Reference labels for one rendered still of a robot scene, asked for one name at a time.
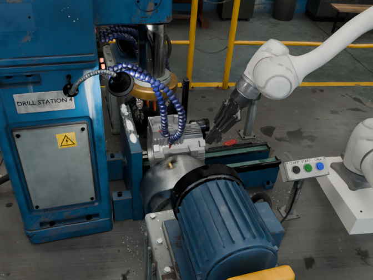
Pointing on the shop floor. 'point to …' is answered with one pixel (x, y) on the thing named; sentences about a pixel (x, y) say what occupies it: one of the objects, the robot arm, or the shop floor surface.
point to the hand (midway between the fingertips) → (212, 135)
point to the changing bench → (347, 11)
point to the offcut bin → (225, 8)
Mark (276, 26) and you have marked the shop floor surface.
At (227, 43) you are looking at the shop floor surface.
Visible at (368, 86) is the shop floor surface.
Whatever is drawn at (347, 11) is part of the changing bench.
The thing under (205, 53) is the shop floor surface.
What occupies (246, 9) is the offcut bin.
